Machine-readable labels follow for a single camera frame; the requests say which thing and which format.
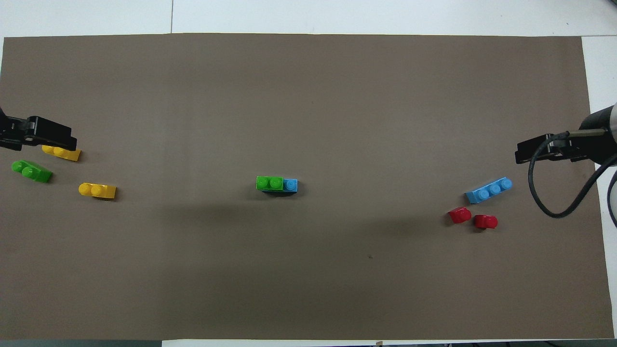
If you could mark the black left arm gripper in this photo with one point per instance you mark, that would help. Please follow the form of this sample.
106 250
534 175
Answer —
17 131

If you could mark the green two-stud block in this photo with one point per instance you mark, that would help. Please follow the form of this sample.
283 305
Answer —
269 183
31 171

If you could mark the yellow two-stud block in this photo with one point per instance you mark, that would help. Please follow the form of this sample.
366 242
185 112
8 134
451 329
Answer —
61 152
97 190

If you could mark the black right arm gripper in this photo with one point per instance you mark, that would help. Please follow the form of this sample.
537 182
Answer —
566 146

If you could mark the brown table mat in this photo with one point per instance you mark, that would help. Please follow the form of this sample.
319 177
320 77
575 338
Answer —
308 270

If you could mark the blue three-stud block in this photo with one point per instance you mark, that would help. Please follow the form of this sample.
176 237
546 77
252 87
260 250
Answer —
489 190
290 185

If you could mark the red single-stud block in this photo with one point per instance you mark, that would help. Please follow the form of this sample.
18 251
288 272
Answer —
460 215
486 221

